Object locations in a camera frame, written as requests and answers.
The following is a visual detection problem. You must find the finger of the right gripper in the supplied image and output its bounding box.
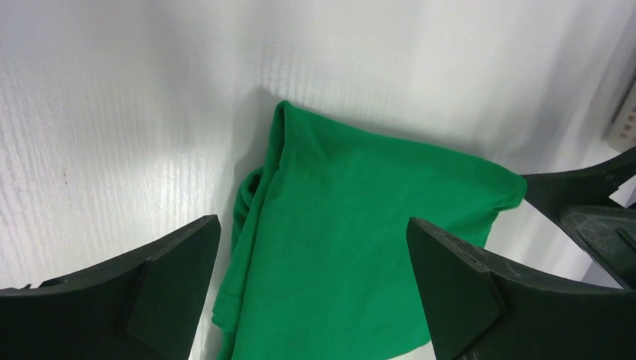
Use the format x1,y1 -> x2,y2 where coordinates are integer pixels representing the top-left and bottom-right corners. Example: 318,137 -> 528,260
523,148 -> 635,290

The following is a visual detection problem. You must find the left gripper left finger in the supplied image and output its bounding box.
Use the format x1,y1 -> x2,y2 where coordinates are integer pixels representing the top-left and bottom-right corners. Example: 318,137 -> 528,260
1,215 -> 221,359

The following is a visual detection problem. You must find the white laundry basket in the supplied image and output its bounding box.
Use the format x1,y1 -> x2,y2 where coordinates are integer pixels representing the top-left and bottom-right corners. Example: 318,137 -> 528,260
606,79 -> 635,152

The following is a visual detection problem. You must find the green t shirt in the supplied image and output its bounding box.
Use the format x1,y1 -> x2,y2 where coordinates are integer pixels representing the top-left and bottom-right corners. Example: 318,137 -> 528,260
212,101 -> 527,359

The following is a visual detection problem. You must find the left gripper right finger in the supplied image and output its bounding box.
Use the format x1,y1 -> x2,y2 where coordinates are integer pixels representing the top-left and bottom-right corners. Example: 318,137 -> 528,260
406,218 -> 635,359

